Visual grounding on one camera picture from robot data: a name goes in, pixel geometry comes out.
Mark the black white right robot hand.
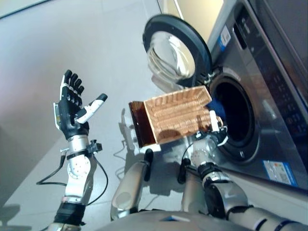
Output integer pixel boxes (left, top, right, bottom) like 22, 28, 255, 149
195, 110, 230, 147

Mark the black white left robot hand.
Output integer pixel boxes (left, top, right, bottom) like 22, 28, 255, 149
52, 69, 108, 142

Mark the blue garment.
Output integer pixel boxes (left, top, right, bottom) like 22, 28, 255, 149
207, 98, 228, 121

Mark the dark grey washing machine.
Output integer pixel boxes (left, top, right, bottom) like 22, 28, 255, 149
206, 0, 308, 188

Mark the rectangular wicker laundry basket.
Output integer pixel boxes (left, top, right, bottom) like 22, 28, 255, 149
143, 86, 223, 145

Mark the silver right robot leg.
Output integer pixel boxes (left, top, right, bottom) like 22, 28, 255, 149
177, 157, 205, 212

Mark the silver robot leg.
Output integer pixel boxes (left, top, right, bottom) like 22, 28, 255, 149
177, 157, 205, 212
110, 148, 154, 221

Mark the blue white energy label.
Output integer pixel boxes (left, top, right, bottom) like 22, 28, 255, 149
262, 160, 299, 186

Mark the glossy brown wooden stool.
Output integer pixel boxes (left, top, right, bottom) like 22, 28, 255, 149
128, 101, 161, 152

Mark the silver left robot leg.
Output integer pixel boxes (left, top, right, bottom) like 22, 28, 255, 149
110, 148, 154, 221

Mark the round glass washer door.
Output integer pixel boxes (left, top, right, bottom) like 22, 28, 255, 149
142, 14, 214, 87

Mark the small blue sticker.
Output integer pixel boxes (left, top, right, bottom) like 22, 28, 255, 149
218, 25, 233, 51

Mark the grey robot torso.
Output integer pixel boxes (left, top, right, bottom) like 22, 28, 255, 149
96, 209, 244, 231

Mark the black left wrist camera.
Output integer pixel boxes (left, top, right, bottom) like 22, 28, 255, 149
87, 139, 102, 154

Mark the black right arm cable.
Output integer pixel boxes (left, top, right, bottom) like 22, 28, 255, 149
180, 143, 200, 174

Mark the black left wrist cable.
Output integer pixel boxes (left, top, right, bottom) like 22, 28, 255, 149
36, 154, 109, 206

